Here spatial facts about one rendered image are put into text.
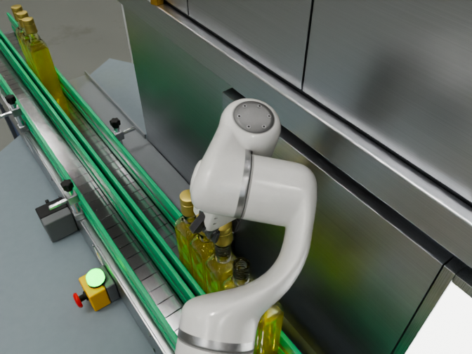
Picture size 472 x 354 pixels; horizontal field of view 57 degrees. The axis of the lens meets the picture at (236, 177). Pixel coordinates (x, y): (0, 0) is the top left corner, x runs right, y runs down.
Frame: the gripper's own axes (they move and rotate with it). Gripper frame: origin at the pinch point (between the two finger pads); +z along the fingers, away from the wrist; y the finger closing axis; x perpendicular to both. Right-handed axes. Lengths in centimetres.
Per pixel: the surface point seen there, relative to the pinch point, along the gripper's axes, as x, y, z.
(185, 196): -10.6, 0.5, 5.3
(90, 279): -18.1, 20.5, 39.4
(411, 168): 14.5, -15.1, -25.5
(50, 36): -295, -51, 201
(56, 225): -41, 21, 49
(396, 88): 7.0, -15.2, -32.8
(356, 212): 13.3, -12.3, -14.7
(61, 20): -319, -69, 208
